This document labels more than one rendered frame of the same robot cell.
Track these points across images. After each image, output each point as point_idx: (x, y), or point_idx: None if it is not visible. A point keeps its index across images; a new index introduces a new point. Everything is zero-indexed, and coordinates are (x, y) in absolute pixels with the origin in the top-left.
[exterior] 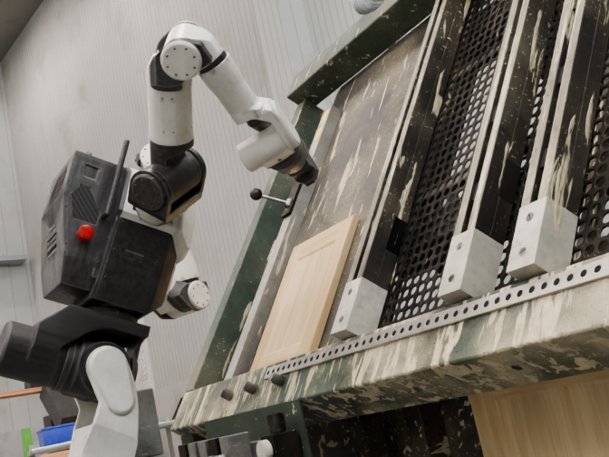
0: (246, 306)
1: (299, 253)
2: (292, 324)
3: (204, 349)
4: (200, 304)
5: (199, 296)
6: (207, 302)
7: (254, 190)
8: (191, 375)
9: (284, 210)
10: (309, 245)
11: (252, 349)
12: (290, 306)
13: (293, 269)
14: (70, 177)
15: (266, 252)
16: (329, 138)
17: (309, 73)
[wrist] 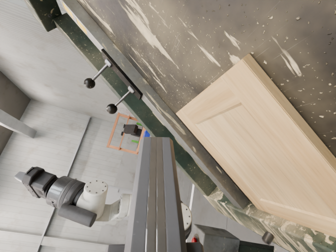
0: (175, 140)
1: (190, 118)
2: (275, 186)
3: (187, 175)
4: (188, 219)
5: (183, 218)
6: (188, 209)
7: (108, 110)
8: (196, 187)
9: (135, 95)
10: (194, 111)
11: (229, 182)
12: (243, 164)
13: (201, 132)
14: None
15: (149, 109)
16: (90, 19)
17: (27, 1)
